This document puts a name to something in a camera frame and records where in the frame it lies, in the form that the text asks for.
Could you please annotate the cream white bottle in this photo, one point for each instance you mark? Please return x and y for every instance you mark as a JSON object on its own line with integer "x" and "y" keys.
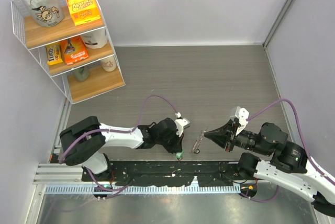
{"x": 108, "y": 64}

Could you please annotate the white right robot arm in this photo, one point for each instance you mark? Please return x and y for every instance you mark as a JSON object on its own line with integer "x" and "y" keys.
{"x": 270, "y": 156}

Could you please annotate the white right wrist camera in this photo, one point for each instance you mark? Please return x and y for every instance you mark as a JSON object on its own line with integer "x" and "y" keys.
{"x": 241, "y": 114}

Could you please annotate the yellow candy bag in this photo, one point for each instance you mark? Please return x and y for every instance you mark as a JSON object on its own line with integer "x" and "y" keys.
{"x": 53, "y": 54}

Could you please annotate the orange yellow snack box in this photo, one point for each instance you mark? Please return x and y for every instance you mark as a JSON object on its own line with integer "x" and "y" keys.
{"x": 83, "y": 11}

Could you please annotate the green bottle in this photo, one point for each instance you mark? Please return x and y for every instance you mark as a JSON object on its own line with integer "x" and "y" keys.
{"x": 81, "y": 74}

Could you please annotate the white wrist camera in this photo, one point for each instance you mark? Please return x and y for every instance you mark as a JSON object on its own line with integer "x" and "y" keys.
{"x": 241, "y": 114}
{"x": 181, "y": 123}

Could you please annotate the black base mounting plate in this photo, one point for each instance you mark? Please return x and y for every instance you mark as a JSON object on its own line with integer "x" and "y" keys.
{"x": 172, "y": 173}

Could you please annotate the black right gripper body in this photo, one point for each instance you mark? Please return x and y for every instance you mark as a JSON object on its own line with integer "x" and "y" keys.
{"x": 231, "y": 141}

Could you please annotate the white paper towel roll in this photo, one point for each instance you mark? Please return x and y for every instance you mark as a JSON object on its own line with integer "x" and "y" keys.
{"x": 95, "y": 39}

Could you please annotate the orange snack packet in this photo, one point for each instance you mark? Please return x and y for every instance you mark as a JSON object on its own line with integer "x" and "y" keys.
{"x": 73, "y": 50}

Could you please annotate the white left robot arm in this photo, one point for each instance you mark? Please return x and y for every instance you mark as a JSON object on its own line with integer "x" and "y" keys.
{"x": 82, "y": 141}

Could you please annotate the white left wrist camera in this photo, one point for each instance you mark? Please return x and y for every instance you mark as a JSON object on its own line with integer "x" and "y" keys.
{"x": 181, "y": 123}

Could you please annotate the grey paper bag with cartoon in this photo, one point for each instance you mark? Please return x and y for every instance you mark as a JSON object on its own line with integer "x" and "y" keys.
{"x": 46, "y": 13}

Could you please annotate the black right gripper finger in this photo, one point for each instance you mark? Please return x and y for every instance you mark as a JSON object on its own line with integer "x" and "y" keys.
{"x": 219, "y": 133}
{"x": 220, "y": 140}

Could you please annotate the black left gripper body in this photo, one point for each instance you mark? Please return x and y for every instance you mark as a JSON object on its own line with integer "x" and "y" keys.
{"x": 170, "y": 142}

